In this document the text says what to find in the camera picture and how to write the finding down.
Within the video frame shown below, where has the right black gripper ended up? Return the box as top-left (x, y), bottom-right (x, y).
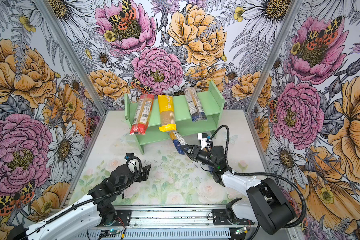
top-left (180, 144), bottom-right (217, 169)

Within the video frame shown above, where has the blue-ended spaghetti bag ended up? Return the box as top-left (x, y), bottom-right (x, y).
top-left (169, 131), bottom-right (187, 155)
top-left (184, 88), bottom-right (207, 122)

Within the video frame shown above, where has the yellow spaghetti bag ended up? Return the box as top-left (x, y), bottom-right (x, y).
top-left (158, 95), bottom-right (177, 132)

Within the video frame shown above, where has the red-ended spaghetti bag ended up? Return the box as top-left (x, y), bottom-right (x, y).
top-left (130, 94), bottom-right (155, 135)

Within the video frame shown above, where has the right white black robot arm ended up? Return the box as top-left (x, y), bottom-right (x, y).
top-left (181, 145), bottom-right (305, 235)

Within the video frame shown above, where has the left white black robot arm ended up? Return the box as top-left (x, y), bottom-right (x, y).
top-left (8, 164), bottom-right (151, 240)

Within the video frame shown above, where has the light green wooden shelf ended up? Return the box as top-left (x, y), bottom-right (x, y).
top-left (125, 81), bottom-right (225, 154)

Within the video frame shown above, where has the green circuit board left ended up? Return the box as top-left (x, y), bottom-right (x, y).
top-left (98, 230), bottom-right (123, 240)

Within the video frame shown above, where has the green circuit board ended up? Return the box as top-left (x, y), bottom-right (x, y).
top-left (235, 227), bottom-right (248, 235)
top-left (98, 230), bottom-right (123, 240)

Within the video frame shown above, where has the green circuit board right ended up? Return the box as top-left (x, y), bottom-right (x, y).
top-left (235, 227), bottom-right (248, 235)

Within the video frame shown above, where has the left black corrugated cable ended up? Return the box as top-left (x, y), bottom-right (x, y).
top-left (26, 155), bottom-right (143, 227)

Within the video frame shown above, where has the black corrugated cable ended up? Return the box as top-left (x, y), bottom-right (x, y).
top-left (26, 155), bottom-right (143, 227)
top-left (209, 125), bottom-right (307, 229)

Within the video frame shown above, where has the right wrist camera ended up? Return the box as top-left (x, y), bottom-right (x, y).
top-left (198, 133), bottom-right (213, 152)

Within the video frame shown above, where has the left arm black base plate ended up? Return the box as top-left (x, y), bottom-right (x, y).
top-left (98, 210), bottom-right (132, 227)

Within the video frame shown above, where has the aluminium mounting rail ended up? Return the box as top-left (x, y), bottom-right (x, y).
top-left (89, 205), bottom-right (240, 230)

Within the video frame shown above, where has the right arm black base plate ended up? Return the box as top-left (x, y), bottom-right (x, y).
top-left (212, 209), bottom-right (254, 226)

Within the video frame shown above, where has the right black corrugated cable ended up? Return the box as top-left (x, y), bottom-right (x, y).
top-left (209, 125), bottom-right (307, 229)

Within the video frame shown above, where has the left aluminium corner post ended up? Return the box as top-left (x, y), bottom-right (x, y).
top-left (34, 0), bottom-right (108, 115)

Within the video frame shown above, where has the aluminium corner post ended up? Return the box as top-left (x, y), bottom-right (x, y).
top-left (245, 0), bottom-right (304, 114)
top-left (34, 0), bottom-right (108, 115)

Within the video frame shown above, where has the right aluminium corner post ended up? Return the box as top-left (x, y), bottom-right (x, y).
top-left (245, 0), bottom-right (304, 114)

